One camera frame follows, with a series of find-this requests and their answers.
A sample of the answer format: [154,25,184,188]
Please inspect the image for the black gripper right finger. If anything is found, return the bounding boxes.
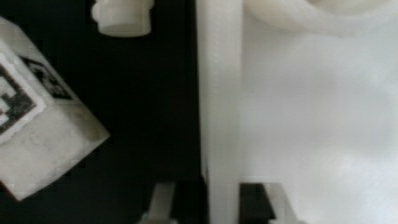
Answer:
[239,183,305,224]

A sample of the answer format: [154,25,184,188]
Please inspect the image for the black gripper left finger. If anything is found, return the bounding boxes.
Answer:
[140,182,177,224]

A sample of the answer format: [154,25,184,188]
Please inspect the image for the white table leg with tag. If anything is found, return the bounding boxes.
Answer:
[0,17,109,199]

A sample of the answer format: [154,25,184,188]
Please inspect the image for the white square tabletop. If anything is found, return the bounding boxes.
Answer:
[195,0,398,224]

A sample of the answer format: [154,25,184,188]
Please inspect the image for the white table leg middle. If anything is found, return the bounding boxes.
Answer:
[90,0,154,38]

